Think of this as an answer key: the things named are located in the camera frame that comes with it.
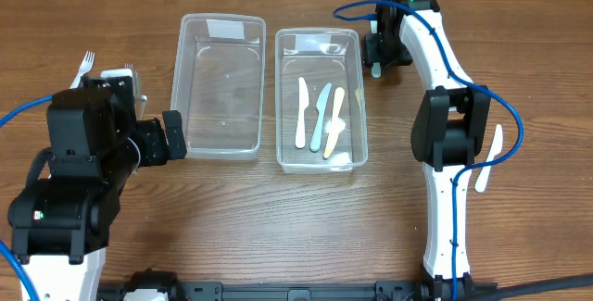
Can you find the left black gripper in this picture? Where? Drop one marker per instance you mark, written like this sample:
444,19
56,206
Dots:
157,141

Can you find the right clear plastic container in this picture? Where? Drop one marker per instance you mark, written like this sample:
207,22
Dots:
319,55

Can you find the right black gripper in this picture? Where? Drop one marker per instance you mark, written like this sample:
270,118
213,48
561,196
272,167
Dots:
377,56

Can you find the white plastic knife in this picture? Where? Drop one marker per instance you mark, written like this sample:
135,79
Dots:
303,103
495,149

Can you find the light blue plastic knife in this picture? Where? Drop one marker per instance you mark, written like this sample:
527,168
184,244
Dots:
315,143

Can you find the light blue plastic fork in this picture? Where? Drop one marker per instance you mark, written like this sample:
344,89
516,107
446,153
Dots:
85,67

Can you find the clear plastic container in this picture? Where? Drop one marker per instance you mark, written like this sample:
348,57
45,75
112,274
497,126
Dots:
319,55
218,84

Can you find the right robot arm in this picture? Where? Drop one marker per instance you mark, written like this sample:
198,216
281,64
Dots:
449,128

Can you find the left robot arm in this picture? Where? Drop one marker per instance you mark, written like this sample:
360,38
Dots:
60,221

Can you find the left clear plastic container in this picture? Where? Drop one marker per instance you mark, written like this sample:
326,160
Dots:
218,84

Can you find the thick handled metal fork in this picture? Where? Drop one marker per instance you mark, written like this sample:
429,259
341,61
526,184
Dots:
141,106

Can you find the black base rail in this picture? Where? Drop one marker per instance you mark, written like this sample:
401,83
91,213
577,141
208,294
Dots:
166,285

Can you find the yellow plastic knife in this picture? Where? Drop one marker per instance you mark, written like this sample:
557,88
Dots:
339,95

